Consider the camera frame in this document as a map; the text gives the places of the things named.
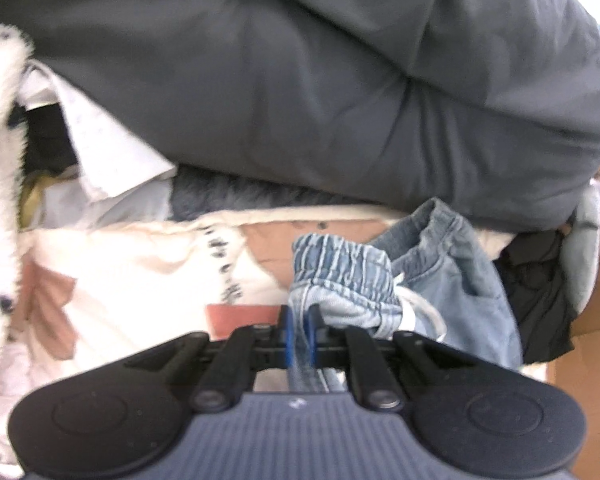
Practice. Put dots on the pale grey cloth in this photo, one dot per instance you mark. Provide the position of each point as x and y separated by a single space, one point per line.
110 207

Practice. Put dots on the white dotted cloth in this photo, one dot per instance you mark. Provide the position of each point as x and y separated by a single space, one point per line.
105 135

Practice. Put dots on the light blue jeans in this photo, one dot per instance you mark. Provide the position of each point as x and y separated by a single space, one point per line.
445 280

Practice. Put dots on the grey plush pillow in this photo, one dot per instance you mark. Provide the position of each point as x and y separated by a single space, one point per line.
587 240

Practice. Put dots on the flattened cardboard sheet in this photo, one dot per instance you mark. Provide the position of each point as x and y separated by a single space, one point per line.
580 400

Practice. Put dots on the white black-spotted fleece blanket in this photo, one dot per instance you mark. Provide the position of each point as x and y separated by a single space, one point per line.
0 85

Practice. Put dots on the black garment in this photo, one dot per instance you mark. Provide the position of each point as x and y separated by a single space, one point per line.
540 300

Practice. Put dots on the bear printed bed sheet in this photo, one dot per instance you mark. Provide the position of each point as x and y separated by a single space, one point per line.
130 270

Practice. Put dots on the grey fleece blanket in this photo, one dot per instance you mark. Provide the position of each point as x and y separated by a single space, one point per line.
240 195

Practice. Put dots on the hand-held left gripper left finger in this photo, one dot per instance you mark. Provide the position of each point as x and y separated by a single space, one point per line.
290 340

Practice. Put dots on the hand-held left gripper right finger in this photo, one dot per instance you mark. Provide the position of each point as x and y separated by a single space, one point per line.
311 340

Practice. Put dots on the dark cloth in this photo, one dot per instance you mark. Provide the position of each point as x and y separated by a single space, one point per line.
45 135

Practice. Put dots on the yellow-green cloth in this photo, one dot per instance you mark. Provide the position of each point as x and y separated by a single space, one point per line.
35 200

